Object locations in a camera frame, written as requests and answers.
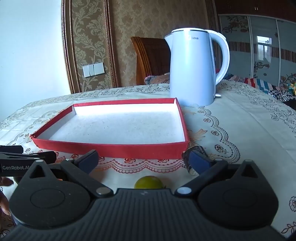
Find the red shallow cardboard box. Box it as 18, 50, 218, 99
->
31, 98, 189, 159

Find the white floral tablecloth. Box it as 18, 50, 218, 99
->
0, 80, 296, 241

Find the floral sliding-door wardrobe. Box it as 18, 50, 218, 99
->
218, 14, 296, 80

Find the wooden wall frame moulding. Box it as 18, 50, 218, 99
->
61, 0, 119, 94

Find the wooden bed headboard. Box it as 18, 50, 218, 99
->
131, 36, 171, 86

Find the beige pillow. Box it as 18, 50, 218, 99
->
144, 72, 171, 85

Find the colourful patterned blanket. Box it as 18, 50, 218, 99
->
216, 70, 296, 107

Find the white electric kettle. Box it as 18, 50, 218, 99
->
165, 28, 230, 107

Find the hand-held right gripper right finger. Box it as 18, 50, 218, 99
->
174, 149, 267, 198

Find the person's left hand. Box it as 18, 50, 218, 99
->
0, 176, 14, 216

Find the green tomato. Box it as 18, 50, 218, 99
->
134, 176, 163, 189

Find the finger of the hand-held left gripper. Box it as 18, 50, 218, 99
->
0, 151, 57, 164
0, 145, 24, 154

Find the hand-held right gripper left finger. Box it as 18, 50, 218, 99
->
20, 149, 114, 199

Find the white wall light switch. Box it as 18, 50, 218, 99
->
83, 62, 105, 78

